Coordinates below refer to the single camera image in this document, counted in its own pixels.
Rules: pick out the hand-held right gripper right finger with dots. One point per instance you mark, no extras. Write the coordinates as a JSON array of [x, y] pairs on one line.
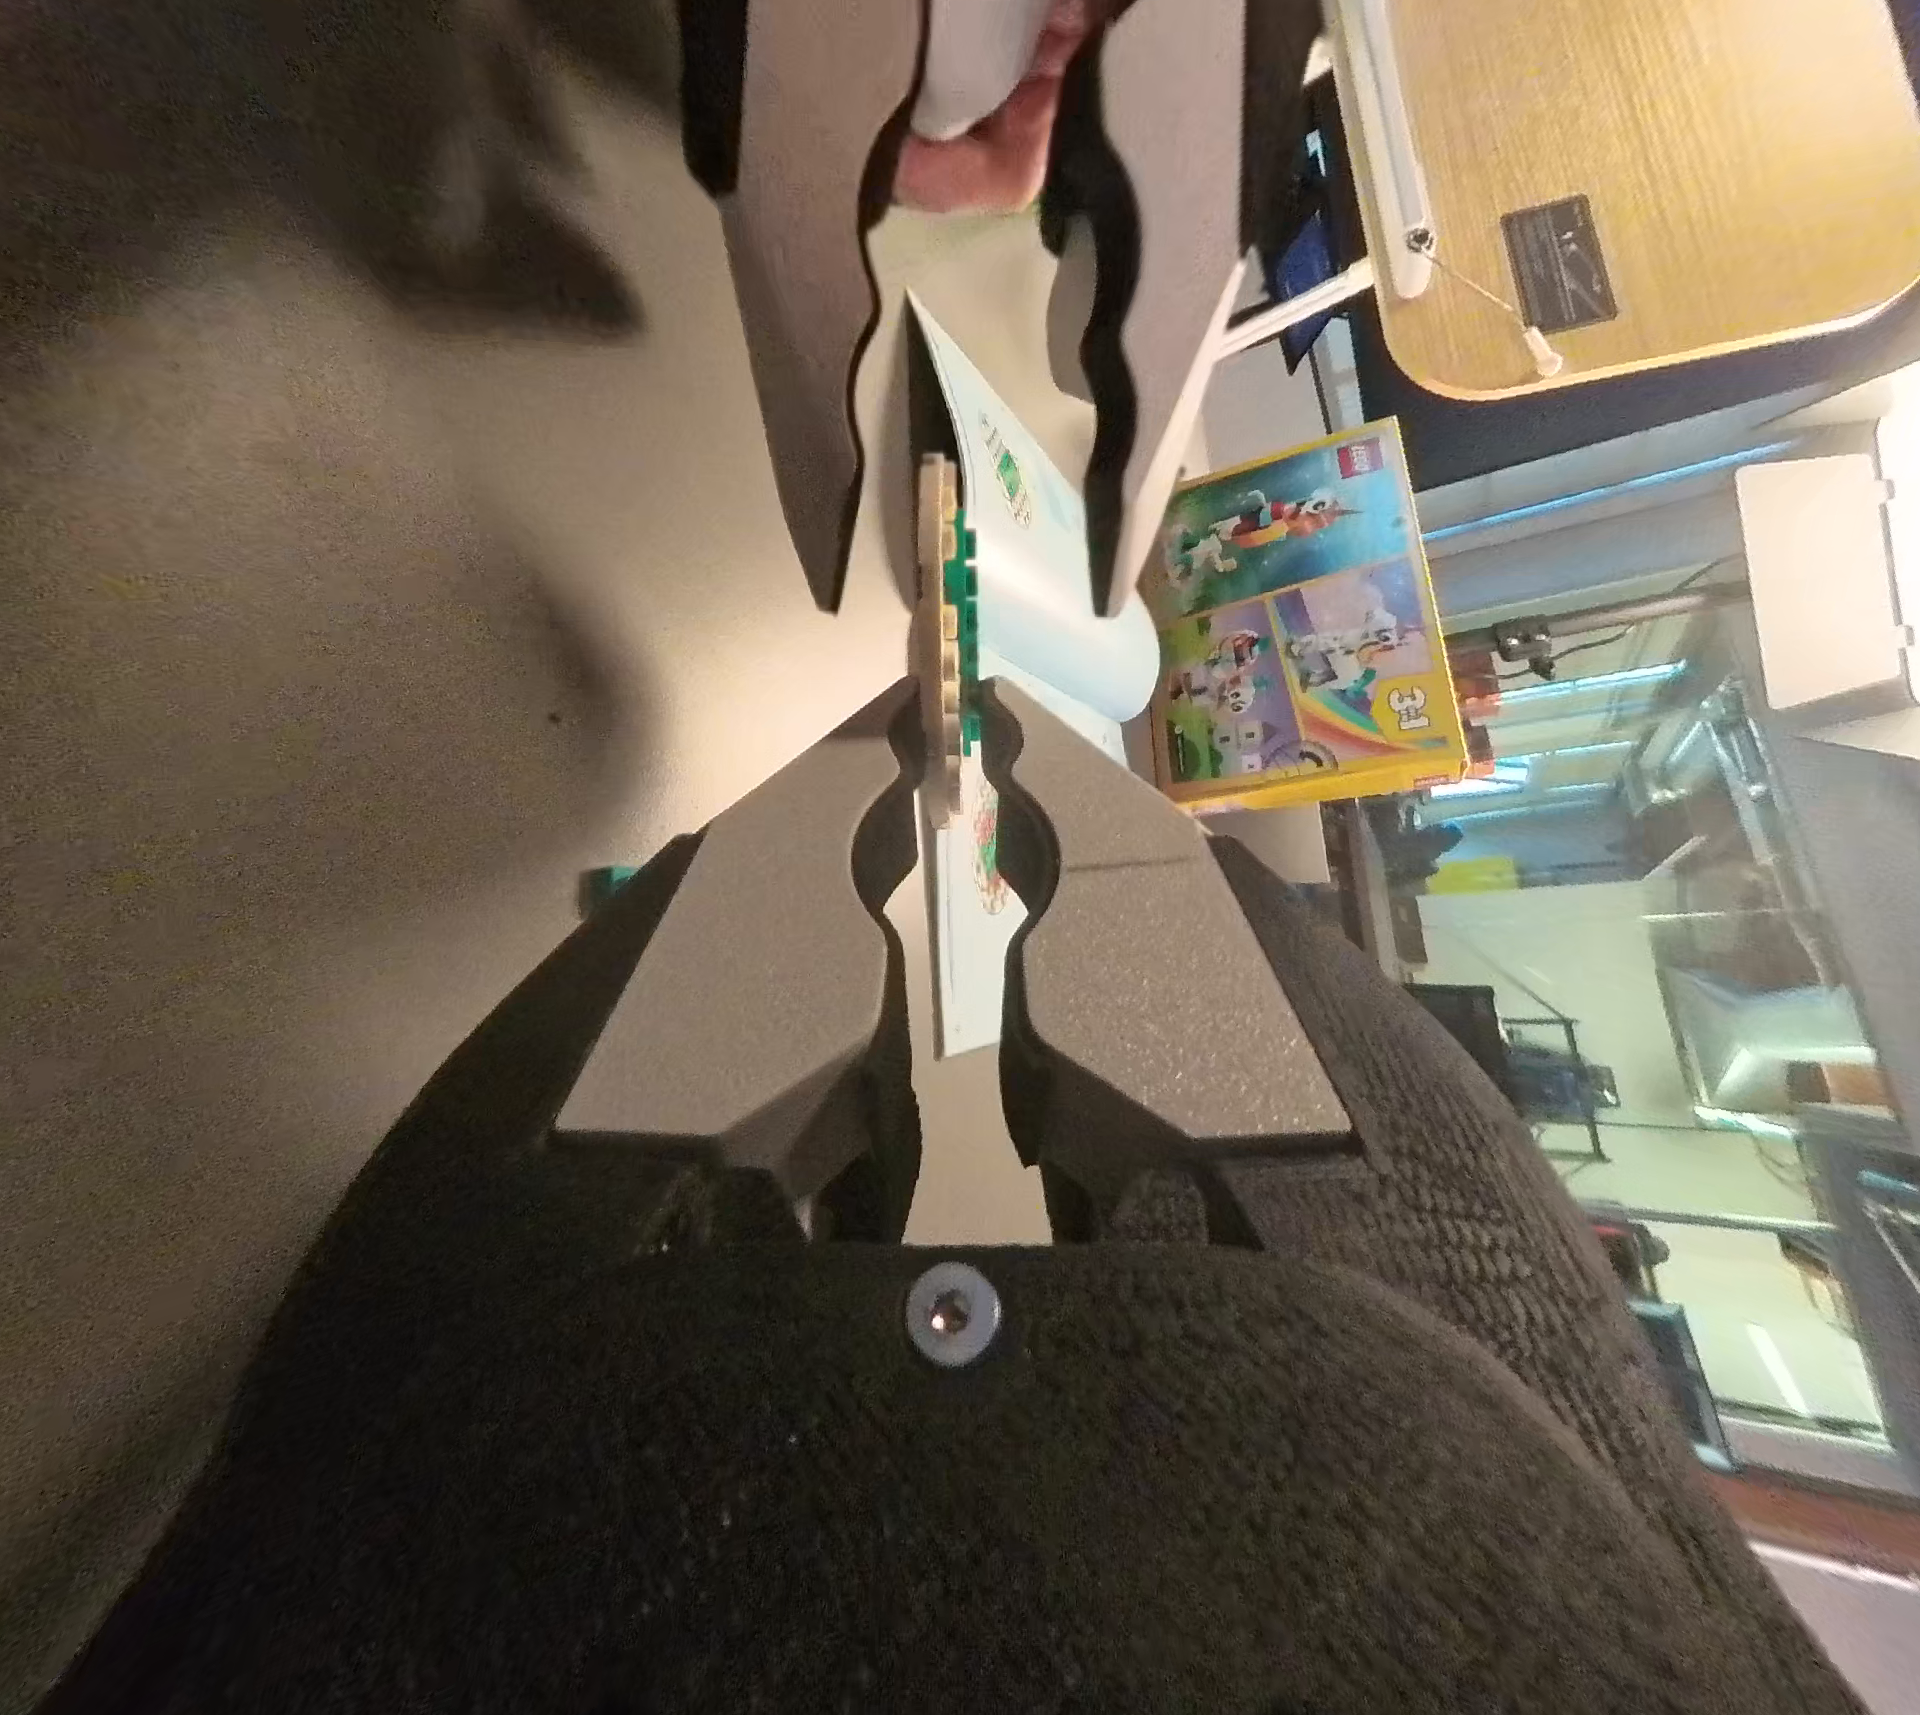
[[1183, 996]]

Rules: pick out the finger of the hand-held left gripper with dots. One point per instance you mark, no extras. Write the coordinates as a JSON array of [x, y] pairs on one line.
[[1183, 201], [810, 171]]

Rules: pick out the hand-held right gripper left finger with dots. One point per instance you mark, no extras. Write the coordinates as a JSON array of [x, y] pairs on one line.
[[721, 980]]

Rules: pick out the tan and green lego assembly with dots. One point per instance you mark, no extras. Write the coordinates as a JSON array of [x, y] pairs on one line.
[[941, 633]]

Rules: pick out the small teal lego piece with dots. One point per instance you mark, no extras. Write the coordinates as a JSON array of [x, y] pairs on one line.
[[609, 891]]

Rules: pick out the yellow lego box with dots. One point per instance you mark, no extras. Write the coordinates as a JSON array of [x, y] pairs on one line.
[[1304, 633]]

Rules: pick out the white lego instruction booklet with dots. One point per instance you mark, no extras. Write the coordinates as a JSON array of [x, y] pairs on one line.
[[1033, 605]]

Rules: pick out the person's left hand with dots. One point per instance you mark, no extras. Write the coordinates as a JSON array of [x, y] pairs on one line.
[[989, 171]]

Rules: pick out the blue box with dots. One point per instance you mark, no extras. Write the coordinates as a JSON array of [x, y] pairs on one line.
[[1301, 251]]

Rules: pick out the black label plate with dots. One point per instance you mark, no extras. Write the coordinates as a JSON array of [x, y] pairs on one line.
[[1557, 263]]

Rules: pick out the black clamp on metal rod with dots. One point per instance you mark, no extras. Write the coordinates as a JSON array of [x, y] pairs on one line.
[[1529, 644]]

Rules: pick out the glass display case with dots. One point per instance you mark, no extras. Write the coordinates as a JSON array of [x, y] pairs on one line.
[[1771, 937]]

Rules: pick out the white panel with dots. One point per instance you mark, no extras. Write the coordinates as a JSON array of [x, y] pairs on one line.
[[1821, 575]]

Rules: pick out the wooden board with white frame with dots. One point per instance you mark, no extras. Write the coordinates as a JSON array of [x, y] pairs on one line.
[[1649, 65]]

